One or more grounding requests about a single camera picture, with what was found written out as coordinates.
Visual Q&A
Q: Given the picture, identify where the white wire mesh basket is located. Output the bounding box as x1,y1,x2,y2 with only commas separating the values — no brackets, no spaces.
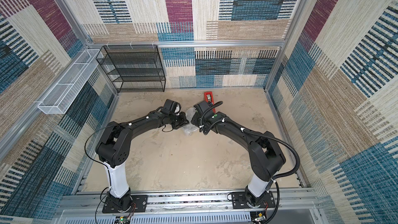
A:
38,49,100,115

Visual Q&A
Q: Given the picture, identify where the clear bubble wrap sheet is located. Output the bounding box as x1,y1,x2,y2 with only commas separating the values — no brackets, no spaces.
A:
182,107,199,136

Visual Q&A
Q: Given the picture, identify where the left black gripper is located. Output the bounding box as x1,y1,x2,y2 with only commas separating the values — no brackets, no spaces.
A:
170,112,192,130

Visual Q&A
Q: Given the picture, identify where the red tape dispenser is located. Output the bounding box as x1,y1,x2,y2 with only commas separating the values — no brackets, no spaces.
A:
204,91,214,107

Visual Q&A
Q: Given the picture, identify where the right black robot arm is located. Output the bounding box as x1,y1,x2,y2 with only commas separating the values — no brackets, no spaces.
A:
191,112,286,207

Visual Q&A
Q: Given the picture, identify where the white slotted cable duct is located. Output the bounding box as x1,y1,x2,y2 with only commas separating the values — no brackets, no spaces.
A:
64,212,251,224

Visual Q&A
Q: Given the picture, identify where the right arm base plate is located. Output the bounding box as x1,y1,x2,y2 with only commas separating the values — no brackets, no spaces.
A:
227,191,276,209

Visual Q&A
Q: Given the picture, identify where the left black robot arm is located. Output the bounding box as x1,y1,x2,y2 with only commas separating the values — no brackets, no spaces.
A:
95,108,189,214

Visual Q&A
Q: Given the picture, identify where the black wire mesh shelf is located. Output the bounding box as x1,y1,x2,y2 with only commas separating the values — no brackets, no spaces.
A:
96,45,166,93

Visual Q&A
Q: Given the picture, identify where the black corrugated cable conduit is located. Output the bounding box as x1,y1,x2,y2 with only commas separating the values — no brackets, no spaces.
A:
201,101,301,224

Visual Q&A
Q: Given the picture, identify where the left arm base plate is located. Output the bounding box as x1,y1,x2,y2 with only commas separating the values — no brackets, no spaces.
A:
102,195,148,214

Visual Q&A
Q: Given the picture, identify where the aluminium mounting rail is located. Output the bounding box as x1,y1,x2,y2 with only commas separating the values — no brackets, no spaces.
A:
55,188,320,217

